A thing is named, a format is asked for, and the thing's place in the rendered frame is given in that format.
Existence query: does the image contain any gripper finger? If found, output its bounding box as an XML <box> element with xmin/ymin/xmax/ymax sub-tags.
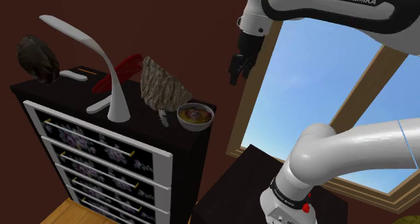
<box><xmin>242</xmin><ymin>56</ymin><xmax>258</xmax><ymax>80</ymax></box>
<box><xmin>228</xmin><ymin>54</ymin><xmax>246</xmax><ymax>86</ymax></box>

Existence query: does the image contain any grey bowl with food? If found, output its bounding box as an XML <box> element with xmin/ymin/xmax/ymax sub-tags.
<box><xmin>176</xmin><ymin>102</ymin><xmax>215</xmax><ymax>133</ymax></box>

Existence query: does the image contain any wooden framed window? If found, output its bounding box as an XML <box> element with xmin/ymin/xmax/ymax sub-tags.
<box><xmin>225</xmin><ymin>17</ymin><xmax>420</xmax><ymax>215</ymax></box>

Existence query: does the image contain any beige rough textured lump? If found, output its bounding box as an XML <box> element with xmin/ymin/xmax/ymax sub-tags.
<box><xmin>139</xmin><ymin>55</ymin><xmax>194</xmax><ymax>113</ymax></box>

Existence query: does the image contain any red folded object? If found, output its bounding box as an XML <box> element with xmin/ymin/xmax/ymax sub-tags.
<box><xmin>90</xmin><ymin>52</ymin><xmax>144</xmax><ymax>95</ymax></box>

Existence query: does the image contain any black chest of drawers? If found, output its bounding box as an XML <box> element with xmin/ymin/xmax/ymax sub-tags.
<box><xmin>9</xmin><ymin>65</ymin><xmax>217</xmax><ymax>224</ymax></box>

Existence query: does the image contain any white curved desk lamp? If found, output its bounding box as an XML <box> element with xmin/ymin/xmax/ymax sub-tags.
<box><xmin>38</xmin><ymin>14</ymin><xmax>132</xmax><ymax>124</ymax></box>

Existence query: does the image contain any white flat remote control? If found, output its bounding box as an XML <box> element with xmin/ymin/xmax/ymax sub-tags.
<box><xmin>85</xmin><ymin>95</ymin><xmax>113</xmax><ymax>115</ymax></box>
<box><xmin>59</xmin><ymin>69</ymin><xmax>89</xmax><ymax>83</ymax></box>

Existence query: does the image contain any orange pencil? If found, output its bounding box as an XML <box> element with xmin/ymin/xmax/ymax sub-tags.
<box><xmin>77</xmin><ymin>67</ymin><xmax>98</xmax><ymax>76</ymax></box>

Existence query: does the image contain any dark grey rough lump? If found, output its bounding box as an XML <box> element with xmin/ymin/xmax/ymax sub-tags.
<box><xmin>16</xmin><ymin>34</ymin><xmax>61</xmax><ymax>85</ymax></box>

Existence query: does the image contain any olive green round object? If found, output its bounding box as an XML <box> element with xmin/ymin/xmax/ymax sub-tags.
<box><xmin>392</xmin><ymin>215</ymin><xmax>420</xmax><ymax>224</ymax></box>

